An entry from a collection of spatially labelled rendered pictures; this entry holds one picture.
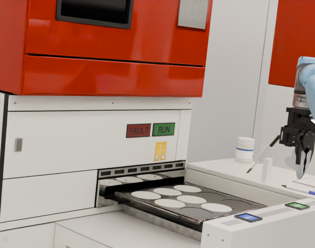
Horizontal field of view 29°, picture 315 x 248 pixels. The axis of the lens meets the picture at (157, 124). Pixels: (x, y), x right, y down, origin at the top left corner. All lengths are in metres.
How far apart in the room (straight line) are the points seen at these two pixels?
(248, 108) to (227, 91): 0.36
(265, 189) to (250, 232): 0.54
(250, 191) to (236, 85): 2.97
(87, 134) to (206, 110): 2.92
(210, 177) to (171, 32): 0.56
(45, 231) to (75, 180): 0.18
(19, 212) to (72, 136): 0.29
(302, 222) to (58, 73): 0.84
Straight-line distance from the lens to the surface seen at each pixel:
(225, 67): 4.97
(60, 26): 1.81
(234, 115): 5.15
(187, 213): 1.92
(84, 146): 1.99
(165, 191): 2.17
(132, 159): 2.16
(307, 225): 1.92
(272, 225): 1.74
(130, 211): 2.11
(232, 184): 2.24
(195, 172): 2.35
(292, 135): 1.89
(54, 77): 1.81
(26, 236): 1.94
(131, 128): 2.12
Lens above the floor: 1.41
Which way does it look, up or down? 7 degrees down
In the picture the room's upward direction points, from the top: 6 degrees clockwise
